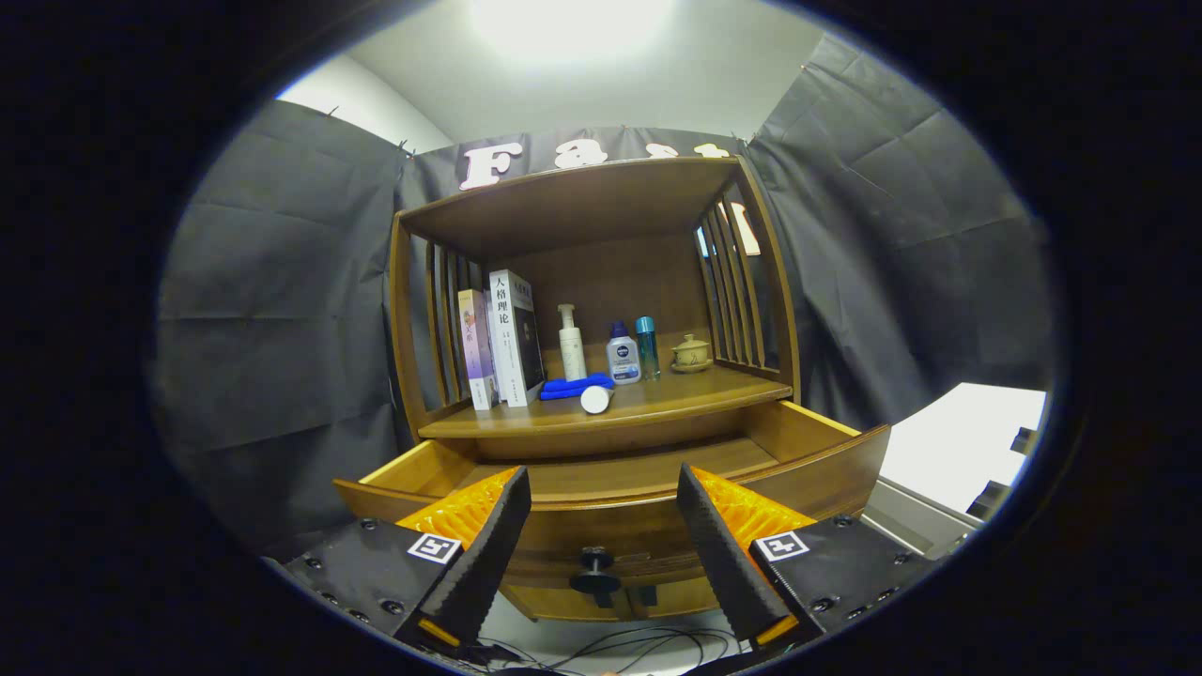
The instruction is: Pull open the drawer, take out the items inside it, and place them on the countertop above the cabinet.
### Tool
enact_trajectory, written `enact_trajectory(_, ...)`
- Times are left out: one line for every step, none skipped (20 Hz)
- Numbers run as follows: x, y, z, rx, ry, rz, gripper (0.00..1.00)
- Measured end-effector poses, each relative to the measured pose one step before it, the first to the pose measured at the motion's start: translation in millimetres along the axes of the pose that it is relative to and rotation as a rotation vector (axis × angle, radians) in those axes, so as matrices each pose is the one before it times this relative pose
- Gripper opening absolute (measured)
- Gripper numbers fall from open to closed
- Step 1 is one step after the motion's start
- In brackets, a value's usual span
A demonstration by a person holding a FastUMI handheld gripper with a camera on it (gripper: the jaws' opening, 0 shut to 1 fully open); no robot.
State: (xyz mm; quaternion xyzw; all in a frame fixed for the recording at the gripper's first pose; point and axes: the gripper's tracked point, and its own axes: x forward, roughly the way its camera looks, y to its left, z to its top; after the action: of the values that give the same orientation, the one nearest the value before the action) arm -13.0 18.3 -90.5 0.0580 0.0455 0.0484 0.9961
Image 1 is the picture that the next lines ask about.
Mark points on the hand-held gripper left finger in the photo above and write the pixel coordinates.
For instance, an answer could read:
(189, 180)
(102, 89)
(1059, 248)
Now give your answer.
(488, 563)

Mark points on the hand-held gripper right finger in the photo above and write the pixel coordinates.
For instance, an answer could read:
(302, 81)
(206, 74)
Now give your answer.
(721, 563)

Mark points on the black drawer knob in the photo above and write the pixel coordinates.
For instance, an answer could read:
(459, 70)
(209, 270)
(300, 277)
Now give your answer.
(594, 569)

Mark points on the wooden drawer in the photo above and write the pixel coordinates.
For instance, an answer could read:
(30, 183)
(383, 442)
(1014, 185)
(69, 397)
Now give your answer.
(601, 521)

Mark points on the small white jar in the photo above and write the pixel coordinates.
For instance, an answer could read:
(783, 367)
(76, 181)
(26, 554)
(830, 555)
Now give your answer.
(595, 399)

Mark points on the wooden cabinet door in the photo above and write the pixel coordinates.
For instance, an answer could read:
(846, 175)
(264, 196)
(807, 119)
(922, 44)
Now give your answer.
(545, 602)
(685, 596)

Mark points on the wooden countertop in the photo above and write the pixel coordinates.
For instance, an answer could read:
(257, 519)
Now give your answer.
(676, 399)

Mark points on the wooden cabinet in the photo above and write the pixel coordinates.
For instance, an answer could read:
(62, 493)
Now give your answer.
(610, 272)

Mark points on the blue folded cloth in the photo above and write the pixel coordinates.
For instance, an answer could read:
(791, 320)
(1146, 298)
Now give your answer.
(568, 387)

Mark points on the yellow lidded teacup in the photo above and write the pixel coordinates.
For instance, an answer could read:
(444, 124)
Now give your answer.
(691, 355)

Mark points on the purple book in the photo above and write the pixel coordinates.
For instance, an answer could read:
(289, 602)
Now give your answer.
(476, 352)

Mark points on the teal bottle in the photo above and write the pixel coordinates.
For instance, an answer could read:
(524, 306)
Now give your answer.
(647, 349)

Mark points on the white pump bottle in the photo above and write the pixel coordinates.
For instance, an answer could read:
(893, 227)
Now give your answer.
(571, 352)

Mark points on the white book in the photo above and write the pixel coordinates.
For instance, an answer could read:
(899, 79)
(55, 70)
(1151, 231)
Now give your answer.
(516, 338)

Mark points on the white bottle with blue cap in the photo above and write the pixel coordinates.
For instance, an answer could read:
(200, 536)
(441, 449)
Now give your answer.
(623, 359)

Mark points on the white table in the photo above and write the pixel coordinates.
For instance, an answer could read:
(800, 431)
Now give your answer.
(958, 441)

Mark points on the black backdrop cloth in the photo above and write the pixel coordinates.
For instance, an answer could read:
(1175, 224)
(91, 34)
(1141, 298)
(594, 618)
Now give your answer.
(282, 329)

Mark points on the grey metal frame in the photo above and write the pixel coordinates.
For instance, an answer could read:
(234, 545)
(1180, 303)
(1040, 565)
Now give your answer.
(911, 526)

